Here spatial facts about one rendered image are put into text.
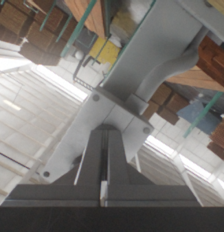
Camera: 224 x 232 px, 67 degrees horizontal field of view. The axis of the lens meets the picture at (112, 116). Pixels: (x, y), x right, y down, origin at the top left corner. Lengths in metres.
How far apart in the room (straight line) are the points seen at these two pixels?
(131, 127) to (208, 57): 1.63
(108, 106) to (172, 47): 0.11
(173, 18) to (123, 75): 0.09
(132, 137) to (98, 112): 0.04
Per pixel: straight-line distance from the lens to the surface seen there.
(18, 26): 10.35
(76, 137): 0.18
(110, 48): 6.70
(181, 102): 10.12
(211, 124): 7.12
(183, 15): 0.24
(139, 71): 0.22
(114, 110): 0.16
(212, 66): 1.80
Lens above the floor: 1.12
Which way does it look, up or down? 12 degrees up
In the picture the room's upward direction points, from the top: 146 degrees counter-clockwise
